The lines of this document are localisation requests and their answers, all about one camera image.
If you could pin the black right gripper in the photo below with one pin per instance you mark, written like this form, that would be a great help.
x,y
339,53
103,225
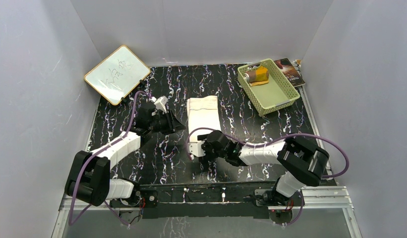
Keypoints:
x,y
205,155

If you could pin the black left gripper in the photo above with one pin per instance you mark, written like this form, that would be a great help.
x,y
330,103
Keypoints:
x,y
173,124

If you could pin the white cloth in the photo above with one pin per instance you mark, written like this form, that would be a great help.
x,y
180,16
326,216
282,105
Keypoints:
x,y
203,112

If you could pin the yellow brown bear towel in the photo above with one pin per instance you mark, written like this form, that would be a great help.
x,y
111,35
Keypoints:
x,y
258,76

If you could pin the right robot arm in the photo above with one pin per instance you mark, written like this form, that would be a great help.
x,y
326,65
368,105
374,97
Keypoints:
x,y
304,161

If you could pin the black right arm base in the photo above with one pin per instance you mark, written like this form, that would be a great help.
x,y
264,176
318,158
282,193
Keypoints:
x,y
283,216

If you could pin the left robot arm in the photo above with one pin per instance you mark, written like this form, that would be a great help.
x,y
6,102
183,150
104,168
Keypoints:
x,y
89,179

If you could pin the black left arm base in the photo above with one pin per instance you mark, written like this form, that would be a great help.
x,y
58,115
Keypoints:
x,y
124,193

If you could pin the green perforated plastic basket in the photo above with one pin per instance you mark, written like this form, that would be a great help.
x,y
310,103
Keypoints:
x,y
276,94

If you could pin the dark book with red cover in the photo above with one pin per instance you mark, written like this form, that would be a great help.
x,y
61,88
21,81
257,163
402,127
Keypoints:
x,y
290,72

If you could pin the white board with wooden frame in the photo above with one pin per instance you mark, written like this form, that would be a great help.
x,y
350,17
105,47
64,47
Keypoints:
x,y
117,75

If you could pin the aluminium front rail frame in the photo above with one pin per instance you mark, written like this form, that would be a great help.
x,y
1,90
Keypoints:
x,y
233,199

